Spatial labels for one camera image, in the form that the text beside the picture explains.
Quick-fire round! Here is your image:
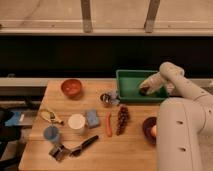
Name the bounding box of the apple on plate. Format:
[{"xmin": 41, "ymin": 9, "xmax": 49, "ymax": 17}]
[{"xmin": 151, "ymin": 125, "xmax": 157, "ymax": 138}]

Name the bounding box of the left window frame post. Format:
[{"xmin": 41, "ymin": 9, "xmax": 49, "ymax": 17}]
[{"xmin": 81, "ymin": 0, "xmax": 93, "ymax": 33}]

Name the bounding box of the white cylindrical container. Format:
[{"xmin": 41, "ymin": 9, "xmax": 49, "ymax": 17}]
[{"xmin": 68, "ymin": 114, "xmax": 86, "ymax": 135}]

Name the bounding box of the right window frame post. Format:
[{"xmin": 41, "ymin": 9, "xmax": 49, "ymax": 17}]
[{"xmin": 144, "ymin": 0, "xmax": 160, "ymax": 33}]

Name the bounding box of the metal clip tool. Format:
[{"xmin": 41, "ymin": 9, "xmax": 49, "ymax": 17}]
[{"xmin": 49, "ymin": 144, "xmax": 70, "ymax": 162}]

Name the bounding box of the small metal cup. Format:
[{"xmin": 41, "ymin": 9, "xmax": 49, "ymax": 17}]
[{"xmin": 100, "ymin": 93, "xmax": 111, "ymax": 106}]

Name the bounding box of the bunch of dark grapes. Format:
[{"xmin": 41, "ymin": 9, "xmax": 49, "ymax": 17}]
[{"xmin": 116, "ymin": 105, "xmax": 130, "ymax": 136}]

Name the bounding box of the orange carrot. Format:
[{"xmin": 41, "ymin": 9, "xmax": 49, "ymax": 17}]
[{"xmin": 106, "ymin": 113, "xmax": 112, "ymax": 137}]

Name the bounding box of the green plastic tray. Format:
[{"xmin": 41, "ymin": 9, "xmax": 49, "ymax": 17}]
[{"xmin": 116, "ymin": 70, "xmax": 169, "ymax": 103}]

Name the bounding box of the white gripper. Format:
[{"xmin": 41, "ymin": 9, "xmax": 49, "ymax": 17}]
[{"xmin": 139, "ymin": 80, "xmax": 153, "ymax": 95}]

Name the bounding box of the dark purple plate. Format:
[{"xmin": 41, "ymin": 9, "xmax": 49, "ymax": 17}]
[{"xmin": 142, "ymin": 117, "xmax": 157, "ymax": 145}]

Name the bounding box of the blue sponge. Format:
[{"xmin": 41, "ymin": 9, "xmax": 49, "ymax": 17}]
[{"xmin": 86, "ymin": 109, "xmax": 100, "ymax": 128}]

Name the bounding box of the blue object off table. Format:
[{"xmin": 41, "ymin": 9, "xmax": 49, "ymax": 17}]
[{"xmin": 5, "ymin": 110, "xmax": 25, "ymax": 126}]

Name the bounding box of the black eraser block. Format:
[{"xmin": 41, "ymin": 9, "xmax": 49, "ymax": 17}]
[{"xmin": 139, "ymin": 87, "xmax": 149, "ymax": 96}]

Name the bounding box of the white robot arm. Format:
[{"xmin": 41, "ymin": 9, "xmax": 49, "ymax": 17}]
[{"xmin": 140, "ymin": 62, "xmax": 213, "ymax": 171}]

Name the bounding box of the red bowl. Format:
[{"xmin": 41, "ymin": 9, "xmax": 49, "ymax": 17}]
[{"xmin": 61, "ymin": 79, "xmax": 82, "ymax": 98}]

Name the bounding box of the black handled spatula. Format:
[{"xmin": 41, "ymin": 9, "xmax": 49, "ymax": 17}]
[{"xmin": 70, "ymin": 135, "xmax": 99, "ymax": 157}]

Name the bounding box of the window frame post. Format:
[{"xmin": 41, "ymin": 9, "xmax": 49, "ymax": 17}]
[
  {"xmin": 81, "ymin": 0, "xmax": 93, "ymax": 33},
  {"xmin": 144, "ymin": 0, "xmax": 160, "ymax": 33}
]

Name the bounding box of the blue cup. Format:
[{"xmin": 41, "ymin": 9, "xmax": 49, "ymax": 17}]
[{"xmin": 43, "ymin": 126, "xmax": 60, "ymax": 143}]

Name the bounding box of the yellow banana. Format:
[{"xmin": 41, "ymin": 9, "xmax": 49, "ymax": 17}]
[{"xmin": 39, "ymin": 109, "xmax": 64, "ymax": 125}]

